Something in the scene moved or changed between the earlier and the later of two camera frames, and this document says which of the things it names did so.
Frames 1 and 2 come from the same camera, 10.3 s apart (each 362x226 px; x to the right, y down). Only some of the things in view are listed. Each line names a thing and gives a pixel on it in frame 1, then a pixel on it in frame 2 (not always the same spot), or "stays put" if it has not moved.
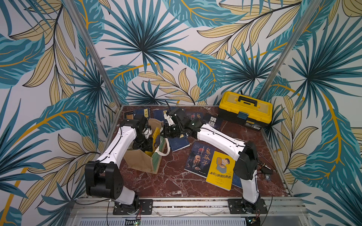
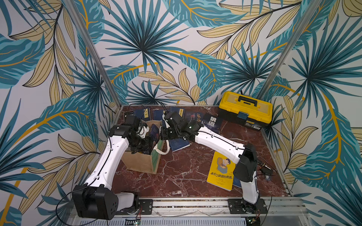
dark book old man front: [198, 158] -> [154, 134]
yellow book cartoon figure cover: [221, 171] stays put
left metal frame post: [74, 9] stays put
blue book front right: [237, 181] stays put
